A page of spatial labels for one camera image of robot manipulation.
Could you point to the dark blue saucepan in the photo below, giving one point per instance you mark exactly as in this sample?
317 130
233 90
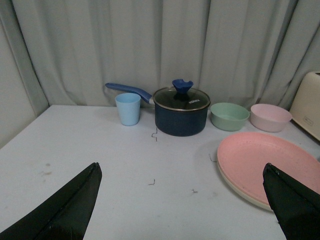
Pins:
171 122

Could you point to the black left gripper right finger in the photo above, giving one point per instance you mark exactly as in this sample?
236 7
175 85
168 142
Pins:
296 207

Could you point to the grey curtain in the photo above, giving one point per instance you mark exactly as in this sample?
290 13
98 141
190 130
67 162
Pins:
62 52

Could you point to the light blue cup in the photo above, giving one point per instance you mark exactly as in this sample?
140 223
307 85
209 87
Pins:
128 107

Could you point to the pink bowl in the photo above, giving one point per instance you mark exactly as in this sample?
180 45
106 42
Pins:
269 118

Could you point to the pink plate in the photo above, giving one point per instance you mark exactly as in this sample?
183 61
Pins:
243 156

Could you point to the glass lid with blue knob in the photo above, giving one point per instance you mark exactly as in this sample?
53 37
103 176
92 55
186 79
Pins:
181 97

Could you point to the cream plate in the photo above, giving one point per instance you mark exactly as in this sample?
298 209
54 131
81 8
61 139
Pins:
242 194

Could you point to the cream toaster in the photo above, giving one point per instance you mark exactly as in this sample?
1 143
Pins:
305 108

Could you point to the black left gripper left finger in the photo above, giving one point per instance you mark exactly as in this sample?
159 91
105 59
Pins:
63 216

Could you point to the green bowl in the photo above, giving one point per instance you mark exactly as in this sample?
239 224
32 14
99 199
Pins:
228 117

